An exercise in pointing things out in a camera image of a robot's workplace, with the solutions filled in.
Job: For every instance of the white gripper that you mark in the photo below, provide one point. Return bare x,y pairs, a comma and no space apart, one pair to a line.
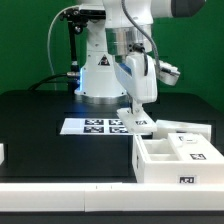
141,86

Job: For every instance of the small white cabinet top panel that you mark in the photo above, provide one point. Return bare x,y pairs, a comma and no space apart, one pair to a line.
138,123

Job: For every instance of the white cabinet body box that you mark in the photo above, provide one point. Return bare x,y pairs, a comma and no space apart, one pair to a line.
155,162

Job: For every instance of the white cabinet door panel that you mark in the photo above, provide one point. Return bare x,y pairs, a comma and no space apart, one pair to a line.
194,147

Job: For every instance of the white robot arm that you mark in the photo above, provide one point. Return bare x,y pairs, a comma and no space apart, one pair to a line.
121,54

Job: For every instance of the long white cabinet side piece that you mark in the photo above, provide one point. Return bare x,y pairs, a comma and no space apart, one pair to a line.
164,127

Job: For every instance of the white marker sheet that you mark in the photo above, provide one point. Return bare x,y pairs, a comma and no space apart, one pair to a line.
91,126

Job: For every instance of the white front fence bar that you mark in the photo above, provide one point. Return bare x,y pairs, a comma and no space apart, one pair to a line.
99,197

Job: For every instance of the white fence bar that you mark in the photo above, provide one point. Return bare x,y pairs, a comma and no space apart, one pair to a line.
1,153
99,197

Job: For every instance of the white left fence bar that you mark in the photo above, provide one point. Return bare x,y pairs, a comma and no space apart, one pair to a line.
1,153

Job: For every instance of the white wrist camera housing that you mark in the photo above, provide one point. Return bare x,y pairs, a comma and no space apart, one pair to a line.
168,74

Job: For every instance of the black camera stand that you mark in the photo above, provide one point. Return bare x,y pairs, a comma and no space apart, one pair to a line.
75,33

